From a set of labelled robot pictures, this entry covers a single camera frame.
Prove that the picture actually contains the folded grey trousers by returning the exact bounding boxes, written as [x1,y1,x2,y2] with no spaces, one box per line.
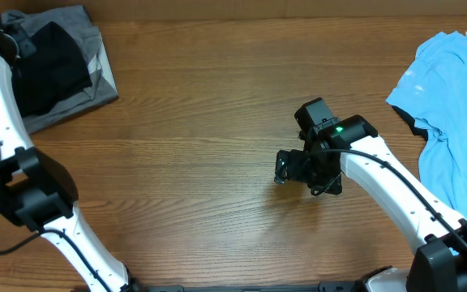
[2,5,118,134]

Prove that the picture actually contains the light blue t-shirt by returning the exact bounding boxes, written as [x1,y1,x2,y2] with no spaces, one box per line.
[386,32,467,218]

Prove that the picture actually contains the black t-shirt with logo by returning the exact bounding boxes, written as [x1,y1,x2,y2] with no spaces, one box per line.
[12,22,92,118]

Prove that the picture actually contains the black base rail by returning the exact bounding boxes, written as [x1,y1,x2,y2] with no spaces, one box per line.
[125,281,366,292]

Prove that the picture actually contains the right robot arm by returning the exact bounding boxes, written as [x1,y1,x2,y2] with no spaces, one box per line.
[274,97,467,292]

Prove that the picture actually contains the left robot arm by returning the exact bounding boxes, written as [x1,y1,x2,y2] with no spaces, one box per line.
[0,15,143,292]

